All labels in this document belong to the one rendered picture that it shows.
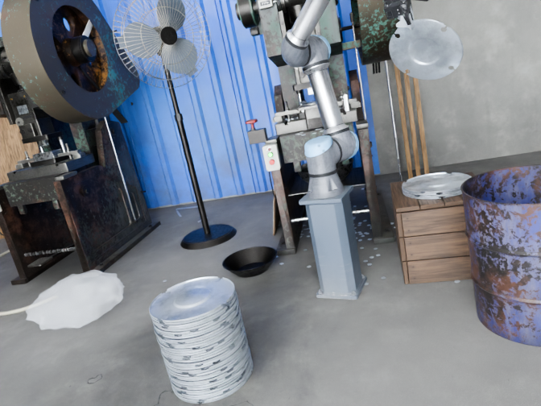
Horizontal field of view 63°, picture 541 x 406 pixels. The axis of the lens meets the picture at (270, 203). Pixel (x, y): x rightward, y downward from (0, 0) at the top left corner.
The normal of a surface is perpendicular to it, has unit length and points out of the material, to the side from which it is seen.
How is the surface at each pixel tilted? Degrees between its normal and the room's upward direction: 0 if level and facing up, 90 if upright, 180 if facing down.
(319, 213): 90
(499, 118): 90
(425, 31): 124
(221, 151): 90
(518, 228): 92
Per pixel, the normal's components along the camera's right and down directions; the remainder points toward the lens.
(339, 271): -0.41, 0.33
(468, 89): -0.15, 0.30
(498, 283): -0.81, 0.34
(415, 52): -0.42, 0.80
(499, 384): -0.19, -0.94
